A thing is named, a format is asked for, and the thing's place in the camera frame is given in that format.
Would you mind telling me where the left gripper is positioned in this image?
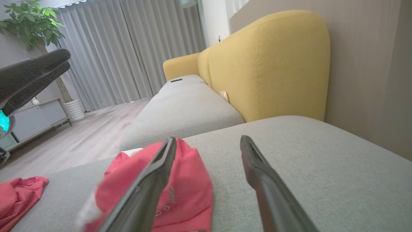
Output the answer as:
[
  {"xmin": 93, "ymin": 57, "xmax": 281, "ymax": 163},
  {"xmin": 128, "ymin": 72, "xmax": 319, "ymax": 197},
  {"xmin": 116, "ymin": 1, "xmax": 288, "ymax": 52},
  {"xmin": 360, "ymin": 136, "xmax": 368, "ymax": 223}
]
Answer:
[{"xmin": 0, "ymin": 48, "xmax": 71, "ymax": 140}]

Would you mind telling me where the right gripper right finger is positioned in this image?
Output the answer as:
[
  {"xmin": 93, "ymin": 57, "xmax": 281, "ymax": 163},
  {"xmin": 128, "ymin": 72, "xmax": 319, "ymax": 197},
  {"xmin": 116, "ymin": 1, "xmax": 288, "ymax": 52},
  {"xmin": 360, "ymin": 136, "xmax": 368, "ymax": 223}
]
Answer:
[{"xmin": 240, "ymin": 135, "xmax": 319, "ymax": 232}]

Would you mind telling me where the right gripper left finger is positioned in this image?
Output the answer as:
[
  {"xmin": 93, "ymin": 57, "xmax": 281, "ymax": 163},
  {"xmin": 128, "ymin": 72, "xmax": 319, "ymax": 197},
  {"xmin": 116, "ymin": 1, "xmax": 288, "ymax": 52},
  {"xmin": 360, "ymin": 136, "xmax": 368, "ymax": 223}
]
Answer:
[{"xmin": 99, "ymin": 137, "xmax": 177, "ymax": 232}]

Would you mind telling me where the red shorts white waistband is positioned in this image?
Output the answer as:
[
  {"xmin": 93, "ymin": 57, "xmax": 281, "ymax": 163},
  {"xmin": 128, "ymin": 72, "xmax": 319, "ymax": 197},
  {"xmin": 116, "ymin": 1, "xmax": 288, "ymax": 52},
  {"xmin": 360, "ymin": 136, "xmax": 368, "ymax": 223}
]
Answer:
[{"xmin": 77, "ymin": 138, "xmax": 214, "ymax": 232}]

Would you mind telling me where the red Bulls basketball jersey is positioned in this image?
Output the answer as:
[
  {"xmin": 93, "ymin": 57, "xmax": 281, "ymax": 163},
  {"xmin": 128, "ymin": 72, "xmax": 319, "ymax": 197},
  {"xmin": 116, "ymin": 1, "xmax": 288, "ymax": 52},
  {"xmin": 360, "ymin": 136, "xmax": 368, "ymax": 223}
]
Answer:
[{"xmin": 0, "ymin": 176, "xmax": 49, "ymax": 232}]

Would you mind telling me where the low grey cabinet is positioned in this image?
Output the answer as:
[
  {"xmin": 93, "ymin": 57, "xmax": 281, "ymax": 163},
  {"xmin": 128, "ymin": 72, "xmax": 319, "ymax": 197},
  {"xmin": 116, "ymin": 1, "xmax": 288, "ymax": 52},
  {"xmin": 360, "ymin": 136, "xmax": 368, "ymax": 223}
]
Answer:
[{"xmin": 0, "ymin": 98, "xmax": 73, "ymax": 152}]

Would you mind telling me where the white ribbed plant pot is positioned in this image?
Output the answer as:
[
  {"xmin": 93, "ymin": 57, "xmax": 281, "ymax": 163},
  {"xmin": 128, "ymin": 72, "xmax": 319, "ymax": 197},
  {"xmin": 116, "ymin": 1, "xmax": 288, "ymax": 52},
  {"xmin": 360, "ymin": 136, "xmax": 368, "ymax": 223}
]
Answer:
[{"xmin": 64, "ymin": 99, "xmax": 87, "ymax": 122}]

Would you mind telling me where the green potted tree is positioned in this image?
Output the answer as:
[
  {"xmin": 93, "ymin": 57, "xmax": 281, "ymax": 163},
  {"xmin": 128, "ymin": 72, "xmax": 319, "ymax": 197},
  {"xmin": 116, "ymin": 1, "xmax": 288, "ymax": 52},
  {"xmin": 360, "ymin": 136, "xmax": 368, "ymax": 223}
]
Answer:
[{"xmin": 0, "ymin": 0, "xmax": 73, "ymax": 103}]

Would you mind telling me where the large grey sofa cushion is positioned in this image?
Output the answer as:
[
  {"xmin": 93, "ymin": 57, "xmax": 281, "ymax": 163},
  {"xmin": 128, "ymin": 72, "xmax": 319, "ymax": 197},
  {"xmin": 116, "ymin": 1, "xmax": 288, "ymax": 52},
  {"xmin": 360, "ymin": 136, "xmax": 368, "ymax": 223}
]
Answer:
[{"xmin": 10, "ymin": 115, "xmax": 412, "ymax": 232}]

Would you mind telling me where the grey cushion at back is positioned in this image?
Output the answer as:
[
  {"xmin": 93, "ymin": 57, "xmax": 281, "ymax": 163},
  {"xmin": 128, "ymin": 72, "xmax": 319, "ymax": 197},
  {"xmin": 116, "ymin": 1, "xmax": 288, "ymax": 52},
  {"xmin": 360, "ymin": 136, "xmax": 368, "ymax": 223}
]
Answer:
[{"xmin": 120, "ymin": 83, "xmax": 246, "ymax": 152}]

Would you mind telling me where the grey curtain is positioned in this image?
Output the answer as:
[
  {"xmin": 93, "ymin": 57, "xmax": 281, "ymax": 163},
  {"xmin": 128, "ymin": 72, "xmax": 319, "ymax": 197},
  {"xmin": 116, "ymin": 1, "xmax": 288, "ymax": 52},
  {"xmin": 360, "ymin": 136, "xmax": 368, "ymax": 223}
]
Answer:
[{"xmin": 56, "ymin": 0, "xmax": 206, "ymax": 111}]

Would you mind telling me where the yellow sofa backrest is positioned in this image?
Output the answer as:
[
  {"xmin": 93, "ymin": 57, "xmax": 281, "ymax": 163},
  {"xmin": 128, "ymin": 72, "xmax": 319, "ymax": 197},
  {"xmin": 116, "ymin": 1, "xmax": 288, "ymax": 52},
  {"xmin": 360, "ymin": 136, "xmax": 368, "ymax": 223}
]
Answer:
[{"xmin": 197, "ymin": 10, "xmax": 331, "ymax": 123}]

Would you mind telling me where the yellow sofa armrest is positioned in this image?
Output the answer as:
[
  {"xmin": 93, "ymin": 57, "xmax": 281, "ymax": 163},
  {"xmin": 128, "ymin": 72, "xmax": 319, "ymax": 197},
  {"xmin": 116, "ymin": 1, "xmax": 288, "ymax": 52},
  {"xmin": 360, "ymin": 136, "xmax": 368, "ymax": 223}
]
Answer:
[{"xmin": 163, "ymin": 53, "xmax": 201, "ymax": 81}]

